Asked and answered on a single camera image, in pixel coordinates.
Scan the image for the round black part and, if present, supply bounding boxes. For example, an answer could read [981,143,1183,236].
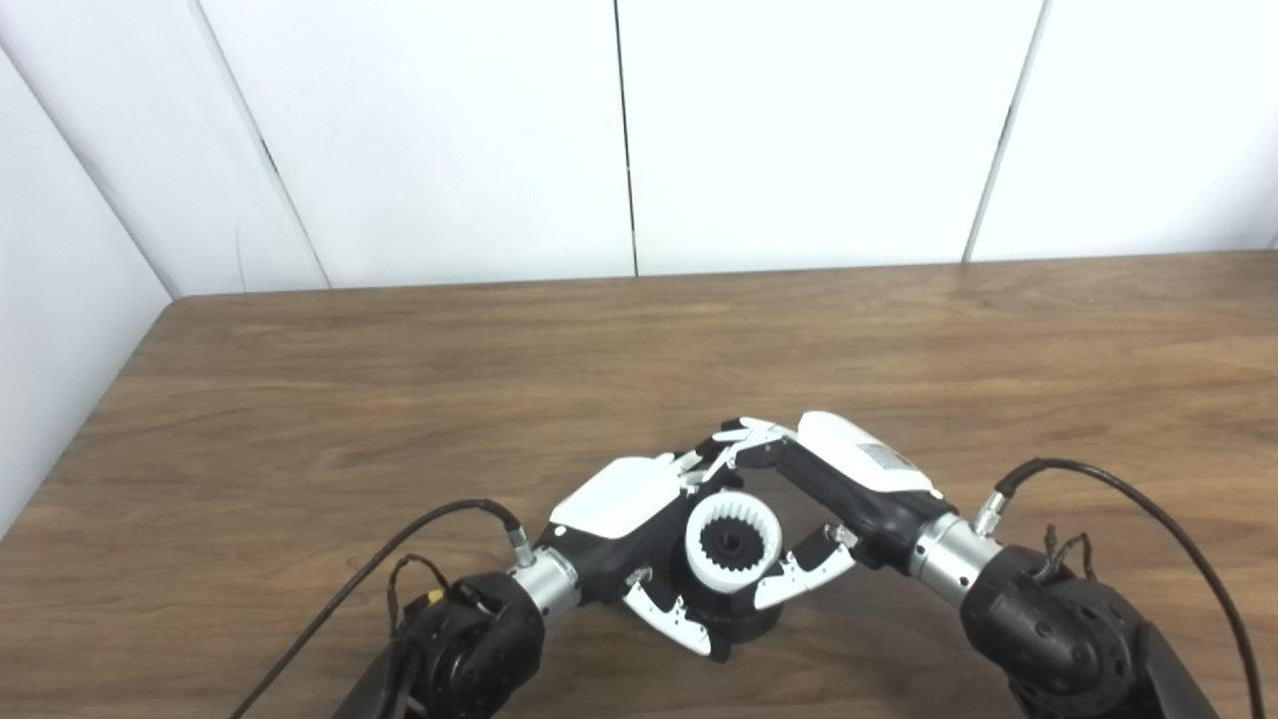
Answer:
[667,469,786,645]

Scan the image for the arm thin wires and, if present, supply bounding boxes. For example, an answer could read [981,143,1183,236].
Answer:
[1033,524,1099,585]
[384,552,450,640]

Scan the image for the left arm thin wires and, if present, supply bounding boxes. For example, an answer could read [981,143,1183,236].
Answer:
[384,552,450,640]

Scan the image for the white ring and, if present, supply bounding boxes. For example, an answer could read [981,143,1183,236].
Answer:
[684,490,783,593]

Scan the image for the left white-black robot hand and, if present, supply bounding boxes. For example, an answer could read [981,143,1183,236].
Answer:
[534,451,740,662]

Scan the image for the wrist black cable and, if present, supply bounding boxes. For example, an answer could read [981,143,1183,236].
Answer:
[973,457,1267,719]
[230,498,535,719]

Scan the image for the right arm thin wires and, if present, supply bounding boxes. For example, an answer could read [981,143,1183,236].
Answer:
[1033,524,1099,585]

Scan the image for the right white-black robot hand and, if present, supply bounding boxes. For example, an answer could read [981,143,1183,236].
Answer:
[711,410,959,612]

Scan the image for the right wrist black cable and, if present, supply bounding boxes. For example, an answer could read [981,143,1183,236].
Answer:
[973,457,1267,719]

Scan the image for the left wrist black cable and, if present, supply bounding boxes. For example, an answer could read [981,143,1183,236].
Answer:
[230,498,535,719]

